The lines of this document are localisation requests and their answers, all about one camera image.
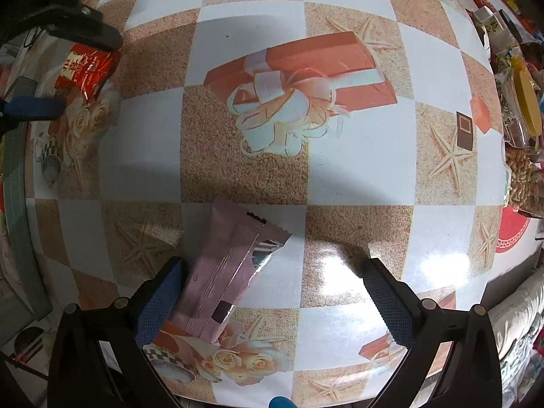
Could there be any white cushion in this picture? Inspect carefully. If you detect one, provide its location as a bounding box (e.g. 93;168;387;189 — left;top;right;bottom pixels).
489;263;544;394

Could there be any red packet with yellow print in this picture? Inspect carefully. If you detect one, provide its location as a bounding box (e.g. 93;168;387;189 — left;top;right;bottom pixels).
54;44;122;100

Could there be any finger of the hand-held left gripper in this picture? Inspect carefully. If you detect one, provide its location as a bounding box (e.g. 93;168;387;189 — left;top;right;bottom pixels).
0;96;61;137
46;6;125;52

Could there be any bag of peanuts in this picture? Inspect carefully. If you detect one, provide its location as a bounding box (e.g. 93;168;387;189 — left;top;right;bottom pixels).
505;144;544;214

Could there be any jar with yellow lid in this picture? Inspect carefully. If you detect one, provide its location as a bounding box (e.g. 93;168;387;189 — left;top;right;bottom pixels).
499;66;544;146

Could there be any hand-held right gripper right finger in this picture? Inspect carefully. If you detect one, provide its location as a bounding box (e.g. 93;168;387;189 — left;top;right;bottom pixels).
361;258;503;408

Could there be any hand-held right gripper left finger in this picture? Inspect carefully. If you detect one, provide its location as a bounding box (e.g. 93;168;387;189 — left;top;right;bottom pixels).
47;258;186;408

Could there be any pink snack packet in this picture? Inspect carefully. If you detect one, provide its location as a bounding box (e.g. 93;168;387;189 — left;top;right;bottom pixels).
164;197;293;343

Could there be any checkered printed tablecloth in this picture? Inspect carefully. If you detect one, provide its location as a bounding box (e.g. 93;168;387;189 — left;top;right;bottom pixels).
25;0;533;405

